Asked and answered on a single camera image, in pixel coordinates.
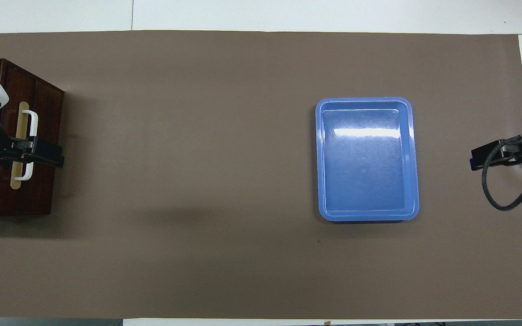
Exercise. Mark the wooden drawer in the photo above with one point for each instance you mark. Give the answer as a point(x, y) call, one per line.
point(48, 113)

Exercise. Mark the blue plastic tray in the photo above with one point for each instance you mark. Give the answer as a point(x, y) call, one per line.
point(365, 163)

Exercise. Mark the brown table mat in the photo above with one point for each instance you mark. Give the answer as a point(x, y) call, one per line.
point(197, 181)

